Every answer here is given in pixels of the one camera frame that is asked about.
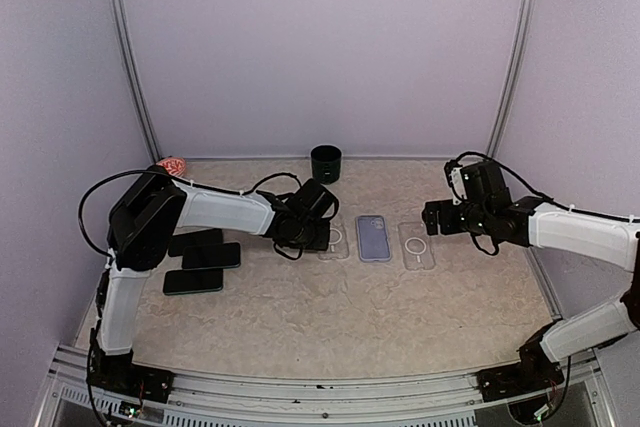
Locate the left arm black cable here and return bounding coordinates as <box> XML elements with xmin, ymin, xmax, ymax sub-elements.
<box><xmin>78</xmin><ymin>169</ymin><xmax>311</xmax><ymax>261</ymax></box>

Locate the black phone bottom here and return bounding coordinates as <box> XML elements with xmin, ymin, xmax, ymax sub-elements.
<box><xmin>162</xmin><ymin>269</ymin><xmax>224</xmax><ymax>296</ymax></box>

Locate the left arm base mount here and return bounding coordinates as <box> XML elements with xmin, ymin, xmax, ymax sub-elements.
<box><xmin>88</xmin><ymin>364</ymin><xmax>175</xmax><ymax>404</ymax></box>

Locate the black phone top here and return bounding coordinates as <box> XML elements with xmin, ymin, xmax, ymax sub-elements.
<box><xmin>167</xmin><ymin>229</ymin><xmax>224</xmax><ymax>257</ymax></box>

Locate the right aluminium frame post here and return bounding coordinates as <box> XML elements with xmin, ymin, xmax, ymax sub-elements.
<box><xmin>485</xmin><ymin>0</ymin><xmax>536</xmax><ymax>157</ymax></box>

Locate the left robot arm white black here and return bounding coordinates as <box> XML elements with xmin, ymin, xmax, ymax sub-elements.
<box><xmin>90</xmin><ymin>166</ymin><xmax>339</xmax><ymax>392</ymax></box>

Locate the dark green mug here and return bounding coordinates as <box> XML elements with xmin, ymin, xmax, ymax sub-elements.
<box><xmin>310</xmin><ymin>145</ymin><xmax>342</xmax><ymax>185</ymax></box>

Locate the black phone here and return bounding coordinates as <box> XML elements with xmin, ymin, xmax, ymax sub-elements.
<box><xmin>181</xmin><ymin>242</ymin><xmax>241</xmax><ymax>270</ymax></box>
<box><xmin>167</xmin><ymin>229</ymin><xmax>224</xmax><ymax>257</ymax></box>
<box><xmin>162</xmin><ymin>269</ymin><xmax>224</xmax><ymax>296</ymax></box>

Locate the clear phone case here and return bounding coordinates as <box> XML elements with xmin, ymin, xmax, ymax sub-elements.
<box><xmin>398</xmin><ymin>222</ymin><xmax>436</xmax><ymax>271</ymax></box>
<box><xmin>317</xmin><ymin>221</ymin><xmax>349</xmax><ymax>261</ymax></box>

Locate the red white patterned bowl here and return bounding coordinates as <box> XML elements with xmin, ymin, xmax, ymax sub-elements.
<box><xmin>156</xmin><ymin>157</ymin><xmax>187</xmax><ymax>177</ymax></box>

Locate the lavender phone case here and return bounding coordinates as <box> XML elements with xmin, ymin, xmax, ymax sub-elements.
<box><xmin>356</xmin><ymin>215</ymin><xmax>392</xmax><ymax>263</ymax></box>

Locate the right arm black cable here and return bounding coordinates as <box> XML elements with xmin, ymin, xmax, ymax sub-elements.
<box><xmin>457</xmin><ymin>150</ymin><xmax>640</xmax><ymax>228</ymax></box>

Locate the aluminium frame post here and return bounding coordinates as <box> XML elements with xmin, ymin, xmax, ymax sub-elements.
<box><xmin>109</xmin><ymin>0</ymin><xmax>162</xmax><ymax>162</ymax></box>
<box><xmin>485</xmin><ymin>0</ymin><xmax>536</xmax><ymax>157</ymax></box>

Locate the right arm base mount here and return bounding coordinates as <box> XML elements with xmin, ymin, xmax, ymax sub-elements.
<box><xmin>476</xmin><ymin>364</ymin><xmax>565</xmax><ymax>402</ymax></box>

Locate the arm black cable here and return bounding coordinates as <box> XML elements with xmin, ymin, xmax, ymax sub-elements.
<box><xmin>78</xmin><ymin>169</ymin><xmax>311</xmax><ymax>261</ymax></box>
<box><xmin>457</xmin><ymin>150</ymin><xmax>640</xmax><ymax>228</ymax></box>

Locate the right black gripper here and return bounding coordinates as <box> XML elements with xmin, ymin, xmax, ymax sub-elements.
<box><xmin>423</xmin><ymin>198</ymin><xmax>492</xmax><ymax>235</ymax></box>

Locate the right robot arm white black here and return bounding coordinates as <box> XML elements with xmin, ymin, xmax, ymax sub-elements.
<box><xmin>422</xmin><ymin>152</ymin><xmax>639</xmax><ymax>391</ymax></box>

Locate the left aluminium frame post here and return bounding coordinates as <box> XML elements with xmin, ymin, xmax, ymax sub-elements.
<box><xmin>109</xmin><ymin>0</ymin><xmax>162</xmax><ymax>162</ymax></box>

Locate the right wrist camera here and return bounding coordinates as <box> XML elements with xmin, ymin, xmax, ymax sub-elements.
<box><xmin>444</xmin><ymin>160</ymin><xmax>468</xmax><ymax>205</ymax></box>

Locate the front aluminium rail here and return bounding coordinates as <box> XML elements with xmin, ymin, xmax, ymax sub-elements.
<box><xmin>30</xmin><ymin>345</ymin><xmax>622</xmax><ymax>426</ymax></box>

